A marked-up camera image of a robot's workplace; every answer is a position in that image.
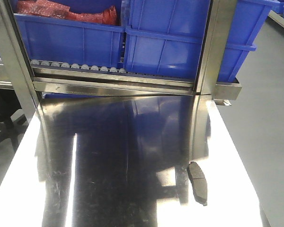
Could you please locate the red bubble wrap bag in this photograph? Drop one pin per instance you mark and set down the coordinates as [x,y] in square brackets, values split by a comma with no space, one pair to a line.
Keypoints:
[78,10]

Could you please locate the stainless steel rack frame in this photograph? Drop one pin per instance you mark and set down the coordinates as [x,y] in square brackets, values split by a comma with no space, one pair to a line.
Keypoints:
[29,82]

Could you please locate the left blue plastic bin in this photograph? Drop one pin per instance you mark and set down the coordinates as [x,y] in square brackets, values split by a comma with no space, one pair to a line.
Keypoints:
[71,41]

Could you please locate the black office chair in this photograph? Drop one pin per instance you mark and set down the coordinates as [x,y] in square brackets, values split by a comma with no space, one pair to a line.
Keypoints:
[10,129]

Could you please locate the blue plastic bin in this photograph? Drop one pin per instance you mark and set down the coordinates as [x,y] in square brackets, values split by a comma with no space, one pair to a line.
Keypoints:
[164,37]
[71,41]

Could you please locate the grey roller conveyor track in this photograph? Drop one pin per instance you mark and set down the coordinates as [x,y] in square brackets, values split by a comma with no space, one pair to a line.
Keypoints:
[77,66]

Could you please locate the grey brake pad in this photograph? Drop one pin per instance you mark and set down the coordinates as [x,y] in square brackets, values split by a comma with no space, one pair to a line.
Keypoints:
[198,182]

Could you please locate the right blue plastic bin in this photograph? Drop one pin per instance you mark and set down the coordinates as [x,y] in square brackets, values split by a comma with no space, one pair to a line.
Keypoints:
[164,37]

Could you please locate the far blue bins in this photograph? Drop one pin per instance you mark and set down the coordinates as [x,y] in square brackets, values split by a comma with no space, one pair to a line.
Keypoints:
[278,7]

